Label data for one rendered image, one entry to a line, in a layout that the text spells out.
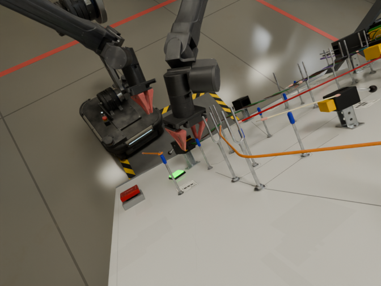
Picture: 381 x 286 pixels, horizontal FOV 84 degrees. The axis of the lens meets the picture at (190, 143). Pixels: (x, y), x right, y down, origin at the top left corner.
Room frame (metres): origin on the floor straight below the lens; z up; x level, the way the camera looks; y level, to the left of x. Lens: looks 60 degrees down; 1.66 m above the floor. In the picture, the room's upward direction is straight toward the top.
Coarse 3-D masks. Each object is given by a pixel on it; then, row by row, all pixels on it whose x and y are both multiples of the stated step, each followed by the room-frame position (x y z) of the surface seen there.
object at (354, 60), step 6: (360, 30) 0.73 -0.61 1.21; (348, 36) 0.73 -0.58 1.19; (354, 36) 0.72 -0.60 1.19; (360, 36) 0.72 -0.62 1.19; (366, 36) 0.71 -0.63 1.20; (336, 42) 0.73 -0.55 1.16; (342, 42) 0.72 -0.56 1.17; (348, 42) 0.71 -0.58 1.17; (354, 42) 0.71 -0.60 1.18; (336, 48) 0.75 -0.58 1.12; (342, 48) 0.70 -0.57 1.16; (348, 48) 0.70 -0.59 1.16; (354, 48) 0.69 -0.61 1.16; (354, 54) 0.69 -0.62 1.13; (354, 60) 0.68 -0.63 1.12; (354, 66) 0.66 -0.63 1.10; (354, 72) 0.66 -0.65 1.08
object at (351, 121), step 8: (344, 88) 0.30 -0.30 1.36; (352, 88) 0.28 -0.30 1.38; (368, 88) 0.29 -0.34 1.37; (376, 88) 0.29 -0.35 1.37; (328, 96) 0.28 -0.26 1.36; (344, 96) 0.27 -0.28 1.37; (352, 96) 0.27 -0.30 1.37; (336, 104) 0.26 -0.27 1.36; (344, 104) 0.26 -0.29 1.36; (352, 104) 0.26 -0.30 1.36; (336, 112) 0.26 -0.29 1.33; (344, 112) 0.25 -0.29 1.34; (352, 112) 0.25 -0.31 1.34; (344, 120) 0.25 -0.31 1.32; (352, 120) 0.24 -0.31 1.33; (352, 128) 0.22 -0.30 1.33
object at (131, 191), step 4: (136, 184) 0.19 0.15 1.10; (132, 188) 0.18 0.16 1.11; (136, 188) 0.17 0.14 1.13; (124, 192) 0.17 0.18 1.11; (128, 192) 0.16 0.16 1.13; (132, 192) 0.16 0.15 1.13; (136, 192) 0.16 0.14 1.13; (120, 196) 0.15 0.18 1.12; (124, 196) 0.15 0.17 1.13; (128, 196) 0.15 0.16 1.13; (132, 196) 0.15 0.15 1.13; (124, 200) 0.14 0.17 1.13; (128, 200) 0.15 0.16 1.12
